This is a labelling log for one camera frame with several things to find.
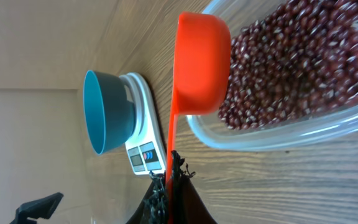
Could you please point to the orange measuring scoop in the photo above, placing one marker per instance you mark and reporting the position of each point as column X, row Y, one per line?
column 200, row 74

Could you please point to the red beans in container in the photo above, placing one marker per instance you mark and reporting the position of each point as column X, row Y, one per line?
column 300, row 60

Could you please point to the white digital kitchen scale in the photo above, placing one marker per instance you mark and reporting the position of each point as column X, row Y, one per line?
column 144, row 148

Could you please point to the clear plastic container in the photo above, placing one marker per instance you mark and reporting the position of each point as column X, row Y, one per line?
column 306, row 130

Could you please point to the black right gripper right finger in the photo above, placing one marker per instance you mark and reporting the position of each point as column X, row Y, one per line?
column 187, row 205

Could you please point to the blue metal bowl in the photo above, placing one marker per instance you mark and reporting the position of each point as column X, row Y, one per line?
column 109, row 115

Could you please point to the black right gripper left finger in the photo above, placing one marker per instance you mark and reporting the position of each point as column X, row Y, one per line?
column 153, row 208

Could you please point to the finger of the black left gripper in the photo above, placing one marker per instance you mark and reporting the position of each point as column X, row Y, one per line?
column 30, row 212

